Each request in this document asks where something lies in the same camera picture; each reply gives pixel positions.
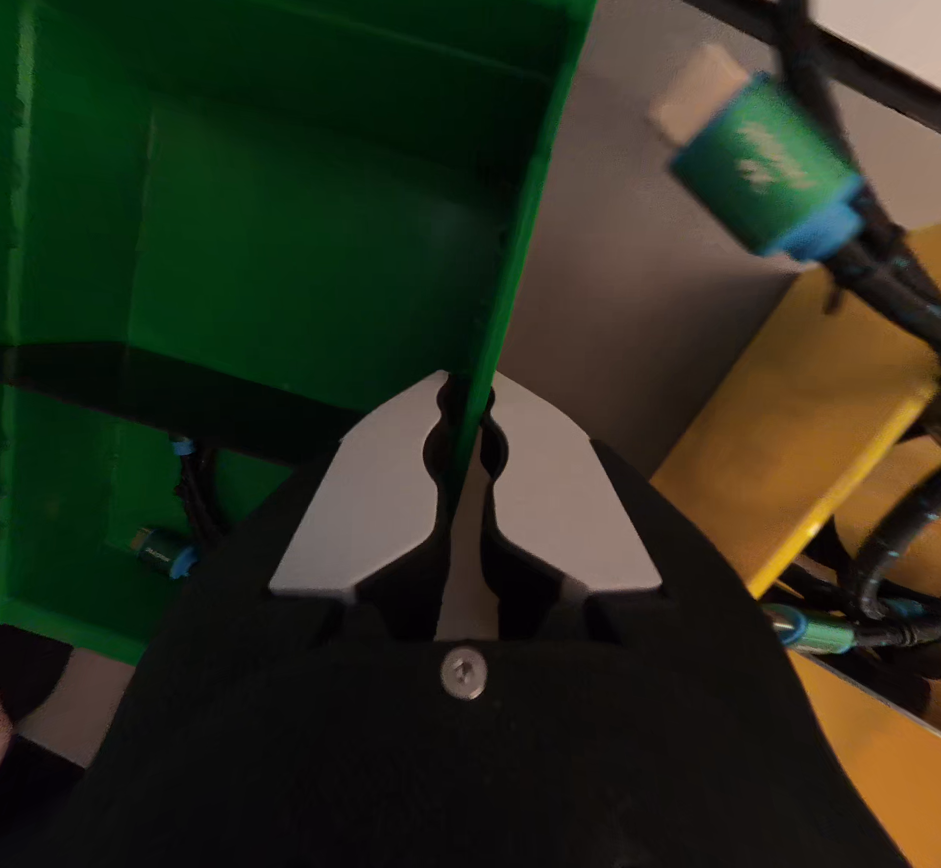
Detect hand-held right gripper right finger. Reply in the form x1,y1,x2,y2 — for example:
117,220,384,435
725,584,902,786
478,369,663,600

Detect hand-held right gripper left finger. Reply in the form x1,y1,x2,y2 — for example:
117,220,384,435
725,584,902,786
270,369,451,602

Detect thin braided cable green plugs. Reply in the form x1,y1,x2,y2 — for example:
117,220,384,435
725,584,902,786
124,432,224,584

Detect yellow plastic bin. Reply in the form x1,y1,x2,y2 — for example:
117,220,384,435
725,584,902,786
644,222,941,843

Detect green plastic bin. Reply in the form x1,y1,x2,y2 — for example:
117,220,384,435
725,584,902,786
0,0,599,666

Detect braided hdmi cable green plugs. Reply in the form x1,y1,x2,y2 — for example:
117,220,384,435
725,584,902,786
762,428,941,681
649,0,941,358

